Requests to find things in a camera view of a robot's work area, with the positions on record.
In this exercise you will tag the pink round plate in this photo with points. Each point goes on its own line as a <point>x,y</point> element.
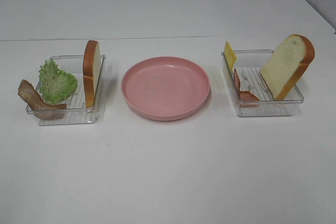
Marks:
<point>165,88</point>

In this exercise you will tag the clear plastic tray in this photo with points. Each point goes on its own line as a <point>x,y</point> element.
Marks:
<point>247,66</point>
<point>76,111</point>

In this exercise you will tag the bread slice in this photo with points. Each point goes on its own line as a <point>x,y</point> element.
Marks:
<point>91,71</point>
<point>287,64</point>

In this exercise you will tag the right clear plastic tray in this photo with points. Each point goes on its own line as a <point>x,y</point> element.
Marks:
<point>247,66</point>

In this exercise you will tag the brown bacon strip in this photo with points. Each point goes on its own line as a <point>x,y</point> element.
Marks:
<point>28,94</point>

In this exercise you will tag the pink bacon strip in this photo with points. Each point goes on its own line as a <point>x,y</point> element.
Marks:
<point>245,98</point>

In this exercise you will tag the yellow cheese slice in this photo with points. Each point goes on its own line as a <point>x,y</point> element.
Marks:
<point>230,56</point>

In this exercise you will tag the green lettuce leaf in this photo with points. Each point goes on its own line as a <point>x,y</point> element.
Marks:
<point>55,85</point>

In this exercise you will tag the left clear plastic tray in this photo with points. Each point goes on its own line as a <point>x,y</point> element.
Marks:
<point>76,111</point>

